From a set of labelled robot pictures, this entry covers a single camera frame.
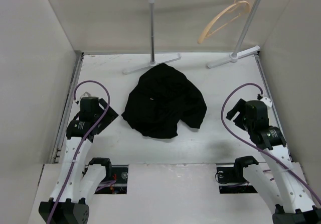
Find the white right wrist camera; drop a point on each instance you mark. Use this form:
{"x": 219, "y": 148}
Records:
{"x": 267, "y": 101}

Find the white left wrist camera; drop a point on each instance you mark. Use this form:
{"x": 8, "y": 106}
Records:
{"x": 85, "y": 94}

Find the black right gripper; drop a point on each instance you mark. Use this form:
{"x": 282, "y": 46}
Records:
{"x": 240, "y": 107}

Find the black trousers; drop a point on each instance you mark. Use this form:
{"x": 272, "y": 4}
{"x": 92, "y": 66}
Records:
{"x": 162, "y": 98}

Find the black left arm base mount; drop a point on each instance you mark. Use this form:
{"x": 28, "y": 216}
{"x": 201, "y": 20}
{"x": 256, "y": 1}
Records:
{"x": 118, "y": 173}

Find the beige wooden clothes hanger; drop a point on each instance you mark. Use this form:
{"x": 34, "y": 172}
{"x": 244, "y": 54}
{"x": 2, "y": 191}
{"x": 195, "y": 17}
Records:
{"x": 231, "y": 13}

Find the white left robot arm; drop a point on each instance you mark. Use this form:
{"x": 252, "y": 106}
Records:
{"x": 79, "y": 180}

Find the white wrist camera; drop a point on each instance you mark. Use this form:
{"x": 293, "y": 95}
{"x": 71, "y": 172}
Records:
{"x": 85, "y": 94}
{"x": 267, "y": 101}

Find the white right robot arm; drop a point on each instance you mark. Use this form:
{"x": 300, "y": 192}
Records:
{"x": 287, "y": 196}

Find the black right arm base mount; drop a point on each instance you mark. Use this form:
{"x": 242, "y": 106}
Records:
{"x": 230, "y": 183}

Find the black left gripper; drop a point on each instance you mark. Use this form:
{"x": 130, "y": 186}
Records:
{"x": 109, "y": 116}

